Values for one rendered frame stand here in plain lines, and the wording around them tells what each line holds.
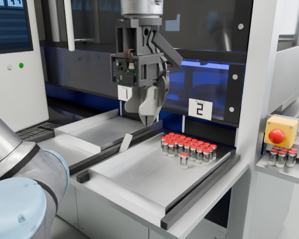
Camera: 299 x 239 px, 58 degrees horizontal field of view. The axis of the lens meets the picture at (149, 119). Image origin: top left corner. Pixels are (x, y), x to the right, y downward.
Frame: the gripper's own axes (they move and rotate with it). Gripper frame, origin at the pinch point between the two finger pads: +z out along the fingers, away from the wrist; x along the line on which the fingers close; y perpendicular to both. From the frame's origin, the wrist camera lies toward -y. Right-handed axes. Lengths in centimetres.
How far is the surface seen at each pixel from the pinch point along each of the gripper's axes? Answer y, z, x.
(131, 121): -41, 21, -43
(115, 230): -36, 83, -52
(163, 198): -3.8, 21.4, 1.2
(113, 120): -37, 21, -50
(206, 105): -35.5, 6.0, -4.6
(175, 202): -2.0, 19.2, 5.9
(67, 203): -36, 85, -93
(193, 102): -35.5, 5.6, -9.5
